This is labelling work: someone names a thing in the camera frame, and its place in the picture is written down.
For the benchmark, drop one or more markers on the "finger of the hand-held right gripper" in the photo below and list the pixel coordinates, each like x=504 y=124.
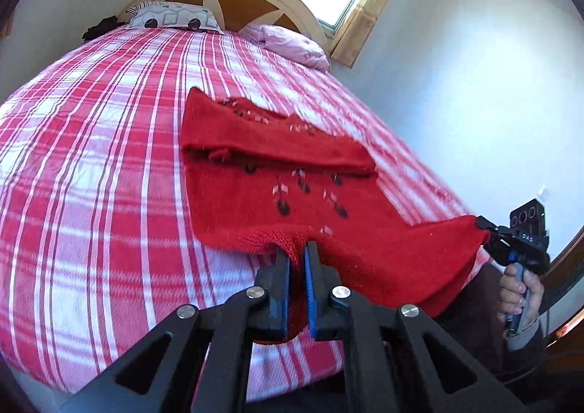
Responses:
x=486 y=225

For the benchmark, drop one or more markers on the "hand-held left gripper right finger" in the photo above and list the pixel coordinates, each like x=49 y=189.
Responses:
x=311 y=294

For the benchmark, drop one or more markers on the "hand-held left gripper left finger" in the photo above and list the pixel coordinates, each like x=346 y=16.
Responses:
x=279 y=299

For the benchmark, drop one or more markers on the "red knit sweater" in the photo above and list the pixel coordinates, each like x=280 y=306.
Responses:
x=255 y=212

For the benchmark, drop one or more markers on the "person's right hand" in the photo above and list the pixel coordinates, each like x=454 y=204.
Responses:
x=508 y=294

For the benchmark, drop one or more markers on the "person's dark trousers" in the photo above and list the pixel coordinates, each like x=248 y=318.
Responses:
x=474 y=326

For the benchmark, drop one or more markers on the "red plaid bed sheet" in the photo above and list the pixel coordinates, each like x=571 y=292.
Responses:
x=91 y=166

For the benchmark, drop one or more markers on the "narrow beige curtain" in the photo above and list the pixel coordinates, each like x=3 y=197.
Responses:
x=365 y=25

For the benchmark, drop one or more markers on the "pink pillow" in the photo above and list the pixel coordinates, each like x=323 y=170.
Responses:
x=292 y=43

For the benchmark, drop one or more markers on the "grey patterned pillow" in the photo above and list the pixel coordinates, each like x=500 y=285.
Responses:
x=178 y=18

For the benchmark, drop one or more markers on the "dark cloth pile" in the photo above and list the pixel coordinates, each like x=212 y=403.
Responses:
x=102 y=27

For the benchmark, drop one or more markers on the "brown wooden door frame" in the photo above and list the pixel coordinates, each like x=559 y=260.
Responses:
x=568 y=271

